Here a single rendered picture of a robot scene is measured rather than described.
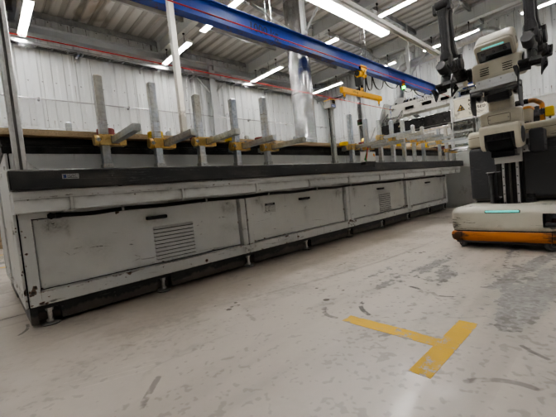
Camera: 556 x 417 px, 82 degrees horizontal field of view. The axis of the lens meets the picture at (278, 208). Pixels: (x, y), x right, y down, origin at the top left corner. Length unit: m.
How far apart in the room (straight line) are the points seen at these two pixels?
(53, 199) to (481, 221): 2.43
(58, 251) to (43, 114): 7.39
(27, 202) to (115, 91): 8.20
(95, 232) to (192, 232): 0.54
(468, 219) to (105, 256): 2.27
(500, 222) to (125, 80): 9.03
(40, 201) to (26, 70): 7.86
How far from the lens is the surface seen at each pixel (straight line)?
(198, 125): 1.92
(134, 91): 9.90
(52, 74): 9.48
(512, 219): 2.49
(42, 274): 1.90
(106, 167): 1.68
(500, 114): 2.57
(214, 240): 2.20
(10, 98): 1.69
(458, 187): 5.65
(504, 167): 2.76
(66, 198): 1.67
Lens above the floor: 0.52
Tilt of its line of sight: 3 degrees down
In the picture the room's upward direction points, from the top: 6 degrees counter-clockwise
